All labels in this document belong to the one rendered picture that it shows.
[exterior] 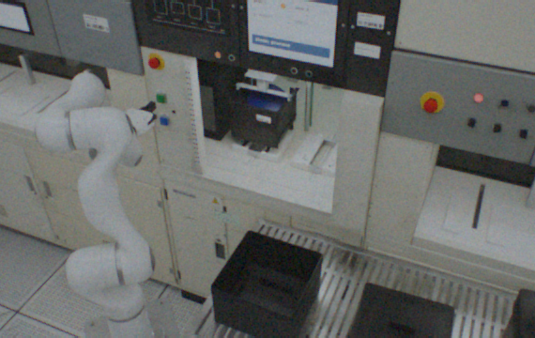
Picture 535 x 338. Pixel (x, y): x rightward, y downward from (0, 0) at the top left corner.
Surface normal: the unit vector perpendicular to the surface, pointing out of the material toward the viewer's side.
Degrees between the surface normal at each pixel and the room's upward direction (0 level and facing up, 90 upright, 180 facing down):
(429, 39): 90
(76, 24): 90
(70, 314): 0
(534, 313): 0
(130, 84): 90
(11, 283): 0
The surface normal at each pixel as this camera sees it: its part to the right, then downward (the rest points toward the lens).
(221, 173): 0.00, -0.78
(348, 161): -0.39, 0.58
